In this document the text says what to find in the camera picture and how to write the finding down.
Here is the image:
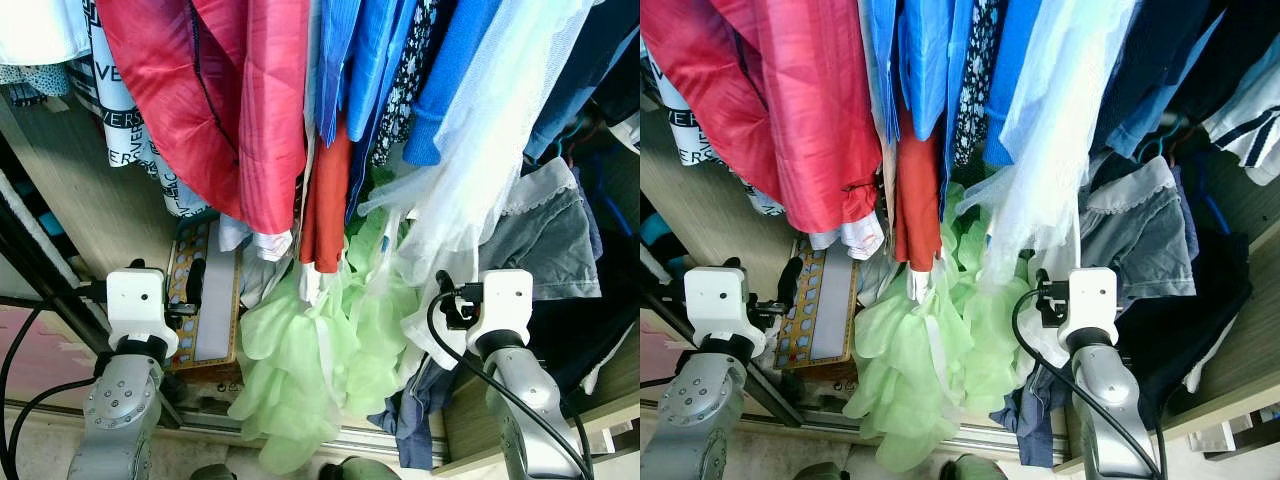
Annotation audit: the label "red jacket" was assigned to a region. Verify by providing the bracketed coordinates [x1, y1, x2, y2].
[640, 0, 886, 236]
[95, 0, 311, 236]

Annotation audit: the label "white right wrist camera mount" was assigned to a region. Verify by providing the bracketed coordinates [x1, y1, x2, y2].
[1058, 267, 1119, 346]
[470, 268, 534, 346]

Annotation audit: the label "right robot leg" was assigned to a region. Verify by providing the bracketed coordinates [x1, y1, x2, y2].
[318, 457, 401, 480]
[938, 455, 1009, 480]

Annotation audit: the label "dark navy garment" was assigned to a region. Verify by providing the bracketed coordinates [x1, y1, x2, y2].
[555, 0, 641, 111]
[1090, 0, 1280, 151]

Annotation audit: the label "plain white garment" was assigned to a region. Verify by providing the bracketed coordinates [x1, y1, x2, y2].
[0, 0, 93, 66]

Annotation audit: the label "pink foam floor mat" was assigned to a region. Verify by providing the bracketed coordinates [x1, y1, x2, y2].
[640, 318, 691, 411]
[0, 305, 106, 406]

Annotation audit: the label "blue striped shirt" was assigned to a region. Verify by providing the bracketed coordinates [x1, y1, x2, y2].
[868, 0, 961, 216]
[315, 0, 426, 221]

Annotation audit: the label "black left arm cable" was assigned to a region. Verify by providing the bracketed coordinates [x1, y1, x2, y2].
[640, 283, 693, 391]
[0, 282, 109, 480]

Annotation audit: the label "orange red garment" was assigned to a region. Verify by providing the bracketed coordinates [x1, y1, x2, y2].
[298, 112, 353, 273]
[893, 105, 943, 273]

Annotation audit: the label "grey lace-trimmed shorts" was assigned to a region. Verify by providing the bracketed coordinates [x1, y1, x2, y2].
[478, 158, 603, 301]
[1078, 155, 1199, 306]

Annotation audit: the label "light green sheer dress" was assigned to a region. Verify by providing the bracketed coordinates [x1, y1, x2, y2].
[228, 165, 426, 476]
[843, 180, 1036, 473]

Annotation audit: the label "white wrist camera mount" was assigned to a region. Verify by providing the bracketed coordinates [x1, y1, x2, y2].
[1058, 267, 1119, 346]
[683, 267, 766, 351]
[105, 268, 181, 359]
[470, 268, 534, 346]

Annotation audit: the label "white thin-striped shirt cuff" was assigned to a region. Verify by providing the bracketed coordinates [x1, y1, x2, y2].
[215, 212, 296, 266]
[808, 208, 888, 263]

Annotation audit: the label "pale blue sheer garment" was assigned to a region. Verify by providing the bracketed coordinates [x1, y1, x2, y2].
[955, 0, 1141, 386]
[358, 0, 598, 371]

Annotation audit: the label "crumpled denim garment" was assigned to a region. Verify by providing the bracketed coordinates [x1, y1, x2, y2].
[368, 355, 456, 471]
[990, 360, 1076, 469]

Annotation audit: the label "white navy-striped garment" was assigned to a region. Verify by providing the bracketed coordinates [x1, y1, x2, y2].
[608, 108, 641, 153]
[1203, 35, 1280, 171]

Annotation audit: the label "black white floral garment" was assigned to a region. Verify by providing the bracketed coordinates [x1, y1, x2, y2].
[952, 0, 1004, 166]
[370, 0, 441, 166]

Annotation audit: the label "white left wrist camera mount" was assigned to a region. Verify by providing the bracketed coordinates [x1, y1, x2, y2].
[105, 268, 181, 359]
[683, 267, 766, 351]

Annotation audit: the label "silver wardrobe door rail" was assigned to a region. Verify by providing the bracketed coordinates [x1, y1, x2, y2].
[0, 400, 451, 466]
[640, 400, 1061, 466]

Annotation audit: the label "white black lettered garment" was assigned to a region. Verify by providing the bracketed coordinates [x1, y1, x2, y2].
[645, 40, 791, 216]
[75, 0, 216, 219]

